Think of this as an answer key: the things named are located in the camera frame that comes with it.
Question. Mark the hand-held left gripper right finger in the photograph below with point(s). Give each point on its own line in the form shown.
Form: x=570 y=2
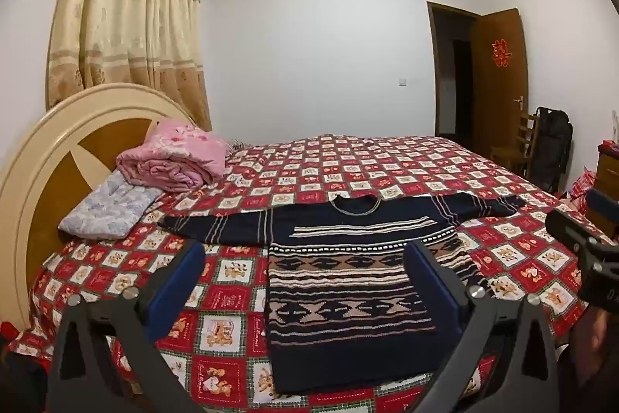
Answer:
x=435 y=280

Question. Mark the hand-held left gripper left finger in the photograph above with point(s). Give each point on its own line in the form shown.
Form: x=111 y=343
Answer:
x=191 y=270

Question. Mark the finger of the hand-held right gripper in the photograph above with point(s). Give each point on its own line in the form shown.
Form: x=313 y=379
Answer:
x=604 y=202
x=570 y=229

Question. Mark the navy patterned knit sweater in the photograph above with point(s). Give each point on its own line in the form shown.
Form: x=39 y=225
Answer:
x=348 y=297

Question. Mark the person's right forearm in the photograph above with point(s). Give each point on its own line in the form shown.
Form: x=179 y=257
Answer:
x=597 y=345

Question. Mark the red bag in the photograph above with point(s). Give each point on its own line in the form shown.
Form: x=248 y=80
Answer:
x=580 y=188

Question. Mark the wooden cabinet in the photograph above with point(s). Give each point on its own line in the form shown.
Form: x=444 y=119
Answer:
x=609 y=171

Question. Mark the black bag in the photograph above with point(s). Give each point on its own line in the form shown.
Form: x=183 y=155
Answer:
x=551 y=147

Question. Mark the wooden chair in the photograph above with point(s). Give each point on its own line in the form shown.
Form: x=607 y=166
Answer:
x=524 y=142

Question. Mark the grey floral pillow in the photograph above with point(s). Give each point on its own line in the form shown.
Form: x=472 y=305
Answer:
x=106 y=210

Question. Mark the folded pink quilt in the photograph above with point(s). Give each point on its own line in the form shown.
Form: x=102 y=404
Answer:
x=179 y=151

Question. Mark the grey striped cloth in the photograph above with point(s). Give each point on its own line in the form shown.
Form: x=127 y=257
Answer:
x=237 y=144

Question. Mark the brown wooden door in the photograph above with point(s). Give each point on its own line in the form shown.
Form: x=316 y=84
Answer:
x=498 y=113

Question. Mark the red checked bed cover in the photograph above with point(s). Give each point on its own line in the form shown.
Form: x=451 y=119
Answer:
x=338 y=161

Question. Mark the cream and brown headboard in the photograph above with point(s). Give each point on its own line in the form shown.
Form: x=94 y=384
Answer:
x=58 y=180

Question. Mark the red paper door decoration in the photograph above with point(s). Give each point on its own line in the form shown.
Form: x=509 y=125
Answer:
x=498 y=51

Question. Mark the beige patterned curtain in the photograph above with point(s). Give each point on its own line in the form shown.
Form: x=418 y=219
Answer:
x=125 y=16

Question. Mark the dark brown door frame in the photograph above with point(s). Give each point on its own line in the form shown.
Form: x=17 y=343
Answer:
x=432 y=55

